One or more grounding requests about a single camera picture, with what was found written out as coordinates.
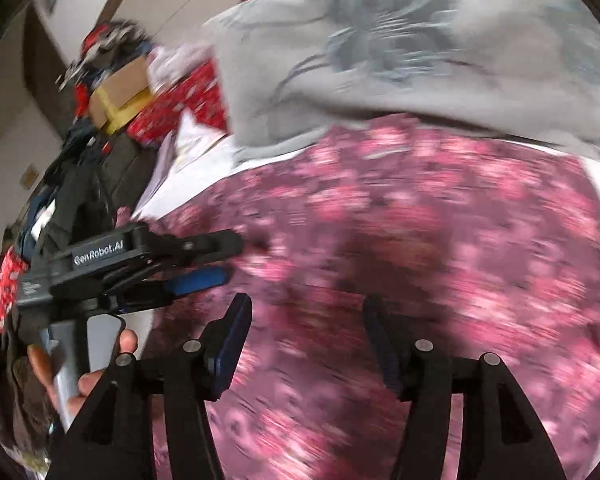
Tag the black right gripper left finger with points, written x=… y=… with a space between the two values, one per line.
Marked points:
x=111 y=438

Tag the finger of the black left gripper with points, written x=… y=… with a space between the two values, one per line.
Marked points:
x=183 y=252
x=162 y=293

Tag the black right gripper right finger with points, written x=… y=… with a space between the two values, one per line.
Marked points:
x=502 y=436

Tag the purple pink floral shirt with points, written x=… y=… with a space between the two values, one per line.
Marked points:
x=405 y=284

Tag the dark clothes pile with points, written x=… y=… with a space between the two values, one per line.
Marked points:
x=82 y=190

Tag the person's left hand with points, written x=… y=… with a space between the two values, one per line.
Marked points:
x=41 y=364

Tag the white folded paper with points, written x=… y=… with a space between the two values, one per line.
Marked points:
x=187 y=144

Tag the white quilted bedspread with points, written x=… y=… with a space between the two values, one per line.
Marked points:
x=190 y=179

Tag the cardboard box with yellow tape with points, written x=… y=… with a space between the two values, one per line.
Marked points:
x=121 y=96

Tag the red patterned pillow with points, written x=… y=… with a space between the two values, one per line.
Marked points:
x=174 y=23

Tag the grey floral pillow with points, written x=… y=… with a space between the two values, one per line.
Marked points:
x=526 y=69

